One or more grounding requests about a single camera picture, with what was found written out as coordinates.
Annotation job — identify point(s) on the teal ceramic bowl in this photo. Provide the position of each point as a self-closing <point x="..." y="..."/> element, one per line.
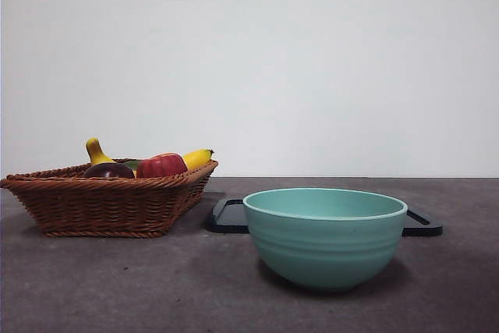
<point x="323" y="247"/>

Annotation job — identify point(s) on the dark purple plum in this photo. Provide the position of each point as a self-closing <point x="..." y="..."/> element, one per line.
<point x="107" y="171"/>

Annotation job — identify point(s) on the black rectangular tray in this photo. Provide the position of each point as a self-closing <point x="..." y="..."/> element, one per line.
<point x="228" y="220"/>

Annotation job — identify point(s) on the red ribbed pepper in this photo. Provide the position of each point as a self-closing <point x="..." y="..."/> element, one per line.
<point x="161" y="165"/>

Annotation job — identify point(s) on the green vegetable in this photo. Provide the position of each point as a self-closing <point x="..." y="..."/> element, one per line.
<point x="132" y="164"/>

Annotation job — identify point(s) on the yellow banana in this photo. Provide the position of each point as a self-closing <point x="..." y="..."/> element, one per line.
<point x="95" y="153"/>

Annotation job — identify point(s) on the brown wicker basket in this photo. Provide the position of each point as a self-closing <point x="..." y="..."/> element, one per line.
<point x="105" y="208"/>

